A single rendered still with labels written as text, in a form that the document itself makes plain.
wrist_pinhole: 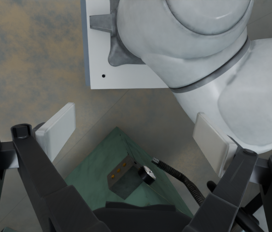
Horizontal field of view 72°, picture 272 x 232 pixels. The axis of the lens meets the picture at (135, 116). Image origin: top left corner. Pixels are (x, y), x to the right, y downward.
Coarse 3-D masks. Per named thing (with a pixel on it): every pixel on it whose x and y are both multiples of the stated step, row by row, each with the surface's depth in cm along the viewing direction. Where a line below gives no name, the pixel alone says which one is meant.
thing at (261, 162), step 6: (234, 156) 14; (258, 162) 13; (264, 162) 13; (258, 168) 13; (264, 168) 12; (252, 174) 13; (258, 174) 13; (264, 174) 13; (270, 174) 12; (252, 180) 13; (258, 180) 13; (264, 180) 13; (270, 180) 13
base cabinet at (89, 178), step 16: (112, 144) 109; (128, 144) 106; (96, 160) 110; (112, 160) 95; (144, 160) 103; (80, 176) 110; (96, 176) 96; (160, 176) 104; (80, 192) 96; (96, 192) 85; (112, 192) 76; (144, 192) 63; (160, 192) 77; (176, 192) 103; (96, 208) 76; (176, 208) 78
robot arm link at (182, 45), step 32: (128, 0) 25; (160, 0) 20; (192, 0) 19; (224, 0) 20; (128, 32) 29; (160, 32) 22; (192, 32) 21; (224, 32) 22; (160, 64) 29; (192, 64) 26
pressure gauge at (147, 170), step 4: (140, 168) 61; (144, 168) 60; (148, 168) 64; (140, 172) 60; (144, 172) 59; (148, 172) 60; (152, 172) 64; (140, 176) 59; (144, 176) 59; (148, 176) 58; (152, 176) 60; (144, 180) 59; (148, 180) 59; (152, 180) 59; (148, 184) 59
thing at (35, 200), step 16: (16, 128) 12; (16, 144) 12; (32, 144) 12; (32, 160) 10; (48, 160) 10; (32, 176) 9; (48, 176) 9; (32, 192) 9; (48, 192) 8; (64, 192) 8; (48, 208) 7; (64, 208) 7; (80, 208) 7; (48, 224) 7; (64, 224) 6; (80, 224) 6; (96, 224) 6
